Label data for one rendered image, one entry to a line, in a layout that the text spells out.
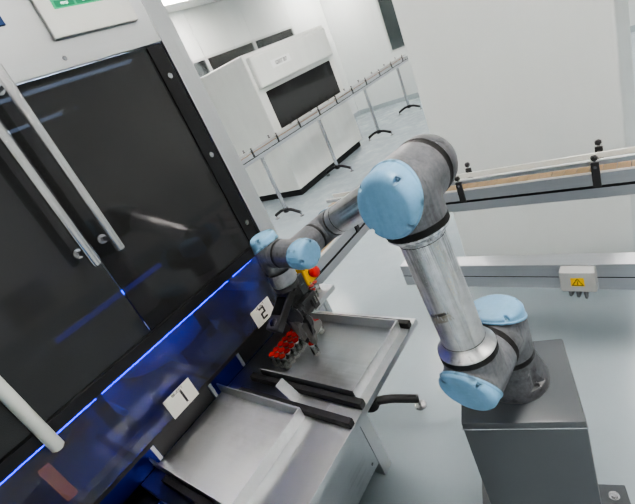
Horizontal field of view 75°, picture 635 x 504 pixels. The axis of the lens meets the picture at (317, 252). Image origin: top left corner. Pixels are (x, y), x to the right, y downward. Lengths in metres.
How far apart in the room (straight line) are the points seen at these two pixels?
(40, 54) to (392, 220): 0.80
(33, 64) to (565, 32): 1.89
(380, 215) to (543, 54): 1.62
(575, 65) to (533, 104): 0.22
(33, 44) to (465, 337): 1.03
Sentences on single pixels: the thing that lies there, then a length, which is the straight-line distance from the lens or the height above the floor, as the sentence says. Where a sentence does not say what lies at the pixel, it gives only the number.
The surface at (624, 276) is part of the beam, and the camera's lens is 1.92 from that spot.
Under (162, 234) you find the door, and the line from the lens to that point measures 1.12.
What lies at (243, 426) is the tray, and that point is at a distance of 1.19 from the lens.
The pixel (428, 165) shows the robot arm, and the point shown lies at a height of 1.40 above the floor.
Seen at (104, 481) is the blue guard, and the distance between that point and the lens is 1.15.
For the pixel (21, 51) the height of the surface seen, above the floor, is 1.85.
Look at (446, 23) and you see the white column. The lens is 2.27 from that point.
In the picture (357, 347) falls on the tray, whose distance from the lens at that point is 1.21.
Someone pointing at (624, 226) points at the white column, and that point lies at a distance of 2.49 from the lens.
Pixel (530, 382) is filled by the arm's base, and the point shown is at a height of 0.84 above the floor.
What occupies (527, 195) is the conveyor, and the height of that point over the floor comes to 0.88.
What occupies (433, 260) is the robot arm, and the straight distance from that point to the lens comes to 0.74.
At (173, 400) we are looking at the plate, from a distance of 1.17.
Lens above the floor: 1.63
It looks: 24 degrees down
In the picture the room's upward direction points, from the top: 25 degrees counter-clockwise
